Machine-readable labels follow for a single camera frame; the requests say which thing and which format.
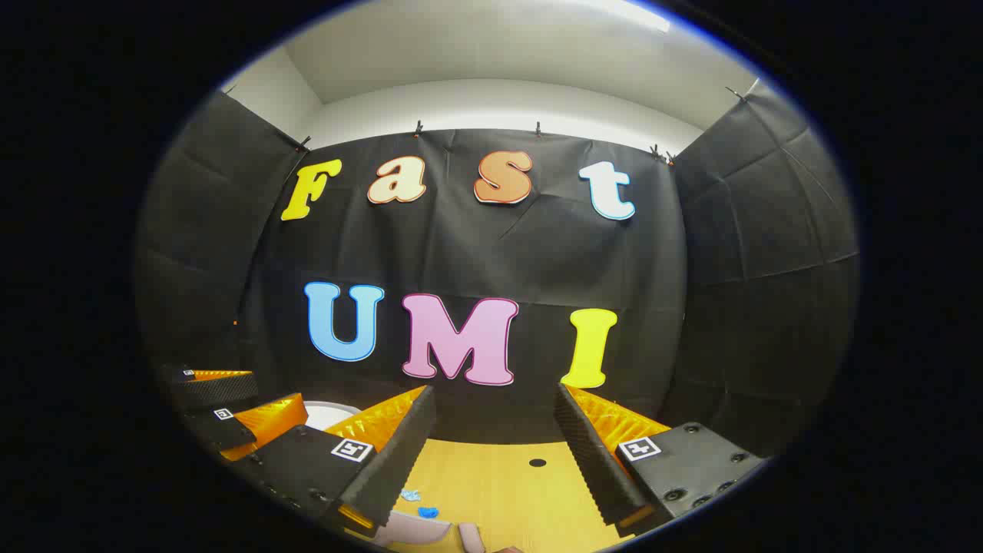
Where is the white ribbed garbage bin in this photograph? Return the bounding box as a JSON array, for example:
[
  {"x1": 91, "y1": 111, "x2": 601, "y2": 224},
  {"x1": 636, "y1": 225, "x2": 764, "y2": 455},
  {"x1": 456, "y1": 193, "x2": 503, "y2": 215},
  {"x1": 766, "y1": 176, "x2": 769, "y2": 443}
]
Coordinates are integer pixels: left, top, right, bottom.
[{"x1": 304, "y1": 400, "x2": 362, "y2": 432}]

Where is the row of black cloth clips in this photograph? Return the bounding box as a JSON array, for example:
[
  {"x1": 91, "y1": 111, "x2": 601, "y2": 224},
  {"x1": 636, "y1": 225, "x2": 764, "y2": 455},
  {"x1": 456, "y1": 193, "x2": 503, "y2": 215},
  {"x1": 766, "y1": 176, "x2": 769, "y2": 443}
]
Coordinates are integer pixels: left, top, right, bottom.
[{"x1": 223, "y1": 84, "x2": 750, "y2": 166}]

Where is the black backdrop cloth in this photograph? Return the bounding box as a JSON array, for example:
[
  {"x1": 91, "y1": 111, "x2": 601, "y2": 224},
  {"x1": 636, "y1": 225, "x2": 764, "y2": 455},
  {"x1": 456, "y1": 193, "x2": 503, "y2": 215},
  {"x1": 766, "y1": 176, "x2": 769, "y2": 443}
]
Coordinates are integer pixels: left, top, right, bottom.
[{"x1": 134, "y1": 77, "x2": 859, "y2": 462}]

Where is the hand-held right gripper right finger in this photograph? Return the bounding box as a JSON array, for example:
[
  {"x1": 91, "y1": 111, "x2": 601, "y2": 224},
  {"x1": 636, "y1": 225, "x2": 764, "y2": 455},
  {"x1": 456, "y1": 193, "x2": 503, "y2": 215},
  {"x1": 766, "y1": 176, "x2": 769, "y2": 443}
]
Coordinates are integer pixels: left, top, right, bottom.
[{"x1": 553, "y1": 383, "x2": 769, "y2": 538}]

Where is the wooden desktop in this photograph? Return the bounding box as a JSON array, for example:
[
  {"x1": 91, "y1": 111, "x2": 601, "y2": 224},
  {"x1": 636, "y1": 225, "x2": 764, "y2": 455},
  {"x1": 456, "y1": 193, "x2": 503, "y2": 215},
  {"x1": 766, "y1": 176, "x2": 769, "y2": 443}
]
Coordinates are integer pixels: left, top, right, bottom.
[{"x1": 342, "y1": 438, "x2": 638, "y2": 553}]

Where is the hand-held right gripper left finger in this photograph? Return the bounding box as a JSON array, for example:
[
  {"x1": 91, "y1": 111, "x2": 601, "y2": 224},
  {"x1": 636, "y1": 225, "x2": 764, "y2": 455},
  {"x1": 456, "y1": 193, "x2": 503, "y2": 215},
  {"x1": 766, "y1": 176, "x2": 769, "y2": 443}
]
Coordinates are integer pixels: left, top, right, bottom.
[{"x1": 229, "y1": 386, "x2": 438, "y2": 538}]

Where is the small grey dustpan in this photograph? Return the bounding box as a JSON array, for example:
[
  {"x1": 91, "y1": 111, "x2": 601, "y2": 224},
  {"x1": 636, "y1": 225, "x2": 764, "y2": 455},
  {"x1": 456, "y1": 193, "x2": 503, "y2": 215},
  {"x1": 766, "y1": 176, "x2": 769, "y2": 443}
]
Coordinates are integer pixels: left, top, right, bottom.
[{"x1": 375, "y1": 509, "x2": 454, "y2": 550}]

